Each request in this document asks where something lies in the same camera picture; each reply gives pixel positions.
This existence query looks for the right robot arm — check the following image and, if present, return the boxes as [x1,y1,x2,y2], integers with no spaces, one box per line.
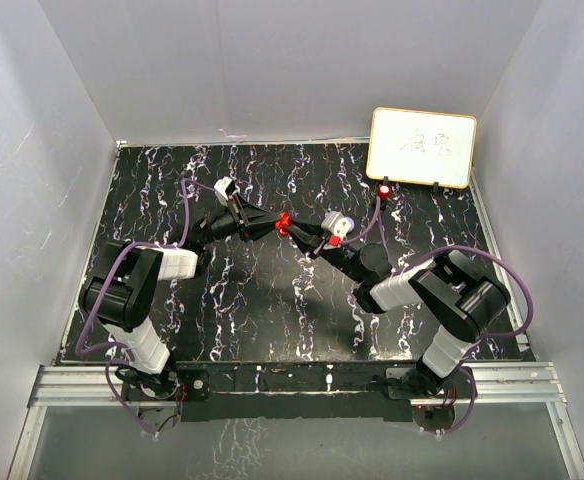
[278,220,511,397]

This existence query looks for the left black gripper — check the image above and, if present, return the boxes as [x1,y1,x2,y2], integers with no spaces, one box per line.
[200,194,283,247]

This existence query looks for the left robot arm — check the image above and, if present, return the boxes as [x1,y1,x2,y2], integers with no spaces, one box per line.
[75,193,280,399]

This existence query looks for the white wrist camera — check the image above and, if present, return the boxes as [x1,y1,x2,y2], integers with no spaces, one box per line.
[214,176,237,206]
[321,211,355,249]

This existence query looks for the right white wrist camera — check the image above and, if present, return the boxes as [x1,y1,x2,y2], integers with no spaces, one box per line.
[321,211,355,249]

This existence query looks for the white board with frame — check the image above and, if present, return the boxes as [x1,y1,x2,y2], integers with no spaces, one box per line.
[366,107,478,189]

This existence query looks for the aluminium frame rail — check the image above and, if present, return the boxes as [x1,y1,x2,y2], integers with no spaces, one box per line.
[7,362,584,479]

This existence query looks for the red emergency stop button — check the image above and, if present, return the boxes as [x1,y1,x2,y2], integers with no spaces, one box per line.
[377,185,392,201]

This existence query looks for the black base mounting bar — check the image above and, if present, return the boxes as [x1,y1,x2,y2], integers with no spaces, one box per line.
[178,361,415,422]

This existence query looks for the red round disc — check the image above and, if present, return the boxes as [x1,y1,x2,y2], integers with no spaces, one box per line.
[274,212,291,237]

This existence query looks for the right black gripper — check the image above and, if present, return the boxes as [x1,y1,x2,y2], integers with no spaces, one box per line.
[286,216,366,284]

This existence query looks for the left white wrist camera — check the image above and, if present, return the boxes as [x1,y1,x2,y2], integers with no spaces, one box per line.
[214,176,237,206]

